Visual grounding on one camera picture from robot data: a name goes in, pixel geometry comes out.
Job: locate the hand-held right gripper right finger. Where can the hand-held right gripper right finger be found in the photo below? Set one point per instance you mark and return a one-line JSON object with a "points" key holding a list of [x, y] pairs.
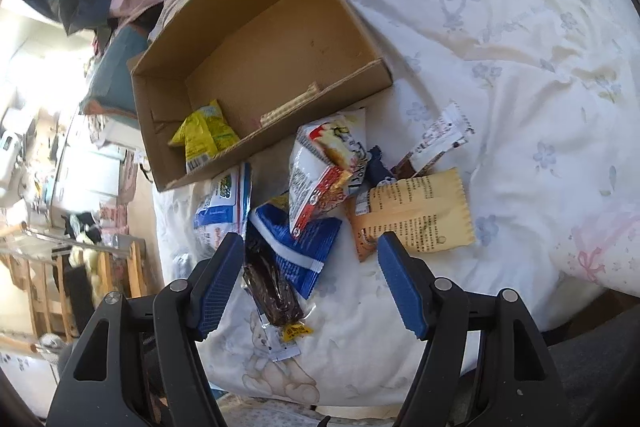
{"points": [[400, 287]]}

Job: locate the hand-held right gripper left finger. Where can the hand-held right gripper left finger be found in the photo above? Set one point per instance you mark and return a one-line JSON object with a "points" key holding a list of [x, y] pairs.
{"points": [[220, 282]]}

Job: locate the white and blue snack packet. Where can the white and blue snack packet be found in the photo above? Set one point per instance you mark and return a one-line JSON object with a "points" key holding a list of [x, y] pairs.
{"points": [[222, 207]]}

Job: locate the navy and white stick packet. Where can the navy and white stick packet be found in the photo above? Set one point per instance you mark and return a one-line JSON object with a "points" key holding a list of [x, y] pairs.
{"points": [[380, 169]]}

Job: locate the white and red snack packet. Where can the white and red snack packet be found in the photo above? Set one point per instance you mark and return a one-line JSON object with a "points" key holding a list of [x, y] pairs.
{"points": [[320, 167]]}

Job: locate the yellow snack packet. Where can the yellow snack packet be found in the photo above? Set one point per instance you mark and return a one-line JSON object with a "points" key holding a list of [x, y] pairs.
{"points": [[202, 132]]}

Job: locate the brown cardboard box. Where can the brown cardboard box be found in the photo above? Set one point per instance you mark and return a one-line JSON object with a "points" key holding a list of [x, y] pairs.
{"points": [[280, 47]]}

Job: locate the chocolate bar in clear wrapper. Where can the chocolate bar in clear wrapper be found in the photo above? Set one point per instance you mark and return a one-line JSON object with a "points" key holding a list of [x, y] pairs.
{"points": [[270, 287]]}

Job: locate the orange beige snack packet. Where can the orange beige snack packet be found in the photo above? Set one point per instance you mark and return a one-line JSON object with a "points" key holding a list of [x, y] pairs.
{"points": [[420, 217]]}

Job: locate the blue snack packet white stripe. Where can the blue snack packet white stripe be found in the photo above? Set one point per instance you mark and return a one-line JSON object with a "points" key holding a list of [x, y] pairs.
{"points": [[300, 257]]}

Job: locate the wooden chair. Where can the wooden chair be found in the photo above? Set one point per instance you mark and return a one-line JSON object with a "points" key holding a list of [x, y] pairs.
{"points": [[135, 267]]}

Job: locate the brown and white snack wrapper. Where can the brown and white snack wrapper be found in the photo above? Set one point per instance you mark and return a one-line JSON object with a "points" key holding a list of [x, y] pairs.
{"points": [[440, 132]]}

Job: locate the white storage cabinet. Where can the white storage cabinet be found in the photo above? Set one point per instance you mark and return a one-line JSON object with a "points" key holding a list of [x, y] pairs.
{"points": [[95, 172]]}

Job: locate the beige wafer packet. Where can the beige wafer packet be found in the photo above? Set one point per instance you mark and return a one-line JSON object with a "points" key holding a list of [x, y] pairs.
{"points": [[290, 107]]}

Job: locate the pink printed blanket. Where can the pink printed blanket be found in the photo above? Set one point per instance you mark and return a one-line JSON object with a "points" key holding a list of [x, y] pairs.
{"points": [[595, 247]]}

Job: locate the white floral bed sheet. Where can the white floral bed sheet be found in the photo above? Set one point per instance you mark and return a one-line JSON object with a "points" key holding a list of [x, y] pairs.
{"points": [[500, 57]]}

